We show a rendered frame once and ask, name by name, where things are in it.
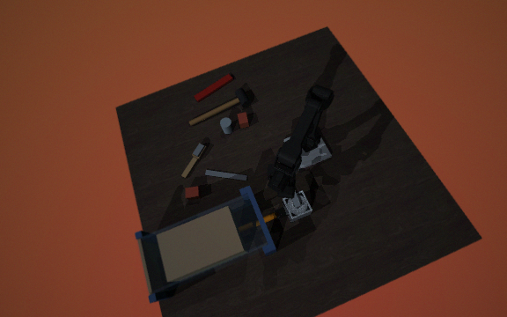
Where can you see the grey cylinder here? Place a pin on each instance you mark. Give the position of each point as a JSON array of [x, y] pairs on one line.
[[226, 125]]

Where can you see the black mallet with wooden handle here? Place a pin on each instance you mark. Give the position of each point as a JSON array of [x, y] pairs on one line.
[[241, 98]]

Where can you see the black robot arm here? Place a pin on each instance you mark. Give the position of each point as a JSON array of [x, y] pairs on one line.
[[305, 136]]

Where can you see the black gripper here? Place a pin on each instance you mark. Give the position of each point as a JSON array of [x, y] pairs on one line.
[[289, 190]]

